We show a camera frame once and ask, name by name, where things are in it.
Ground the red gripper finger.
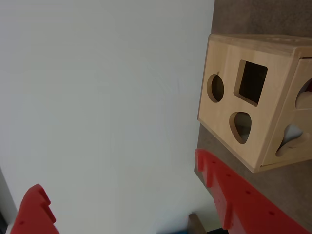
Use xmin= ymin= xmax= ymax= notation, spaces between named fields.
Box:
xmin=9 ymin=183 xmax=60 ymax=234
xmin=194 ymin=148 xmax=312 ymax=234

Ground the wooden shape sorter box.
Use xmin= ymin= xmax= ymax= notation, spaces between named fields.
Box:
xmin=197 ymin=33 xmax=312 ymax=174

